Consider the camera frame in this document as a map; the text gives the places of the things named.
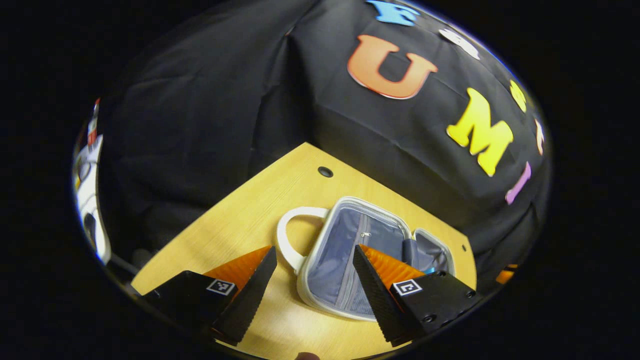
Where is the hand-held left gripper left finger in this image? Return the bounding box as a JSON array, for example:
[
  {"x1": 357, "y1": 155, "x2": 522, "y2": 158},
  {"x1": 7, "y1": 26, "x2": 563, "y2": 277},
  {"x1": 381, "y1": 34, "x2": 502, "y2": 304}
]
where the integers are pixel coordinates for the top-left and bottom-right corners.
[{"x1": 141, "y1": 245, "x2": 278, "y2": 347}]

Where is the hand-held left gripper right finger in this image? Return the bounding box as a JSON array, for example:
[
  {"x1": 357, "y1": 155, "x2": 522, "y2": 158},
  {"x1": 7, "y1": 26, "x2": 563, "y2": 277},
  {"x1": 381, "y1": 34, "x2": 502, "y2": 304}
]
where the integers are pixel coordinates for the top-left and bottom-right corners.
[{"x1": 352, "y1": 244, "x2": 484, "y2": 348}]

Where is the white suitcase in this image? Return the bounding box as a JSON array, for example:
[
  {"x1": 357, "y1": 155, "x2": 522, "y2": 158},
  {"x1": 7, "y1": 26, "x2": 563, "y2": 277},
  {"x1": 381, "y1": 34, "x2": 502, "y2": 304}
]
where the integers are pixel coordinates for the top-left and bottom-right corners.
[{"x1": 276, "y1": 196, "x2": 457, "y2": 322}]

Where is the black backdrop cloth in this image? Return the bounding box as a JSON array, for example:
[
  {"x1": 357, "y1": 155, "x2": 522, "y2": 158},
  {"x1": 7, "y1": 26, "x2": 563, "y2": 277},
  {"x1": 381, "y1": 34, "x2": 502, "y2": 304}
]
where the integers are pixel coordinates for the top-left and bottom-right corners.
[{"x1": 97, "y1": 0, "x2": 553, "y2": 296}]

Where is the white and red object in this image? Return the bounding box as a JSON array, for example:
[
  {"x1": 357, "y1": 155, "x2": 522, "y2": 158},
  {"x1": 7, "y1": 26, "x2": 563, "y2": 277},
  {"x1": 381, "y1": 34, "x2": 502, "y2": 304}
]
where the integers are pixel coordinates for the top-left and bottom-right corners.
[{"x1": 72, "y1": 98, "x2": 112, "y2": 265}]

